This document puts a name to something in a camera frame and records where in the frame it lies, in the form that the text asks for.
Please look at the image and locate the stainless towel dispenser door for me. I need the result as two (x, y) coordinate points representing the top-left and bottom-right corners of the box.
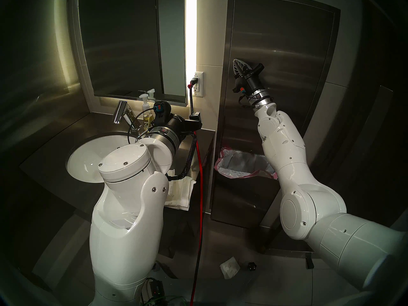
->
(227, 0), (336, 143)

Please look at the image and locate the braided black left arm cable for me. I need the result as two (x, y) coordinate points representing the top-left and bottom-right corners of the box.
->
(167, 132), (197, 181)

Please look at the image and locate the crumpled white paper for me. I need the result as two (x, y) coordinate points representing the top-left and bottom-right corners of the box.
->
(220, 257), (241, 280)

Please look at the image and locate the stainless waste bin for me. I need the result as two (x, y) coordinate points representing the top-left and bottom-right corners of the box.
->
(210, 149), (286, 230)

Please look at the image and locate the chrome sink faucet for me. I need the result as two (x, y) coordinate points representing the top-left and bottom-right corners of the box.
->
(111, 100), (143, 136)

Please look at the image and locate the red cable with black plug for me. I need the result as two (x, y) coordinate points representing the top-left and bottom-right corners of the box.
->
(187, 75), (204, 306)

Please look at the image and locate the thin green cable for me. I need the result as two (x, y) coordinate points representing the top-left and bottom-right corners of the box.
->
(142, 295), (188, 306)

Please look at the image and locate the plain folded paper towel stack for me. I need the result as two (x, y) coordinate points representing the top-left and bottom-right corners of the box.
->
(164, 176), (197, 211)

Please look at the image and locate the white round sink basin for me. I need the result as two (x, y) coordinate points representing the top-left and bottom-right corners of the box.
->
(66, 132), (152, 184)

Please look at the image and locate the stainless steel wall panel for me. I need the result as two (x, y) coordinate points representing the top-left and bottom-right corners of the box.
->
(210, 0), (341, 231)

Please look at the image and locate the pump soap bottle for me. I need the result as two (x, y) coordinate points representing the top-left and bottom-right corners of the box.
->
(139, 93), (154, 131)

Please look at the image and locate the black electronics box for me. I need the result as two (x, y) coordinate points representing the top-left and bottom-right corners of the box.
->
(142, 278), (165, 304)

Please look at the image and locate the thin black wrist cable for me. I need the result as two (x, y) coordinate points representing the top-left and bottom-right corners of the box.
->
(127, 107), (157, 144)

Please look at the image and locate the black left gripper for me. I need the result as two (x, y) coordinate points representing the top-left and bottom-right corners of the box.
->
(164, 113), (203, 135)

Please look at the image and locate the dark vanity counter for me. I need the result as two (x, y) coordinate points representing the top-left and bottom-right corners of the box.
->
(18, 112), (218, 259)

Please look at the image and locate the framed wall mirror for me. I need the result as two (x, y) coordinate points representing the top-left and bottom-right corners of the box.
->
(68, 0), (188, 107)

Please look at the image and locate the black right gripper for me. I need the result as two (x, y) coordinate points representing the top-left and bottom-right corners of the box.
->
(232, 59), (265, 98)

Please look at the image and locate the vertical wall light strip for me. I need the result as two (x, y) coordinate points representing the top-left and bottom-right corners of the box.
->
(184, 0), (198, 83)

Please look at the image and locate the white wall outlet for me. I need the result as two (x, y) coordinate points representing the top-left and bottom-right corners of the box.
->
(190, 71), (205, 98)

